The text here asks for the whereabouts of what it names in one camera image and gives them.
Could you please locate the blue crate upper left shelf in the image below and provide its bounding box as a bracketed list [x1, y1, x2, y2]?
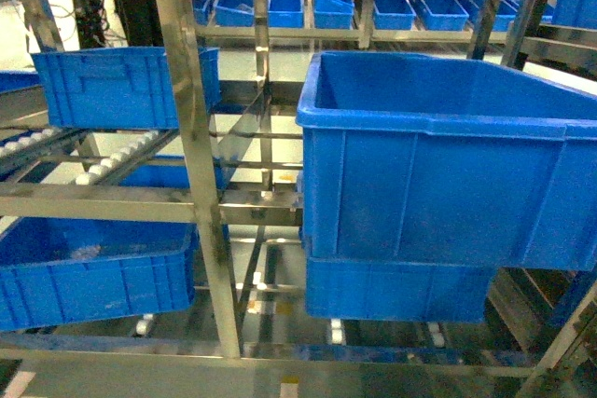
[30, 46, 221, 130]

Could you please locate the blue crate shelf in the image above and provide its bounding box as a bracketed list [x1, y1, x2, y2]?
[30, 46, 221, 130]
[1, 217, 198, 331]

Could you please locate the stainless steel shelf frame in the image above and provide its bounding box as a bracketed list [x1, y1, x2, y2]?
[1, 0, 596, 397]

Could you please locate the white roller track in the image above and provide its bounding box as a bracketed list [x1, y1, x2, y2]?
[74, 130, 160, 185]

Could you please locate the large blue tote front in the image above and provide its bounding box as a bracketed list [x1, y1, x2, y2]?
[297, 51, 596, 271]

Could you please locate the blue crate lower left shelf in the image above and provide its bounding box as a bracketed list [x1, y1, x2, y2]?
[1, 217, 198, 331]

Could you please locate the blue tote under front tote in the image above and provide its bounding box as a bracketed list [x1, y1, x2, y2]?
[305, 256, 497, 323]

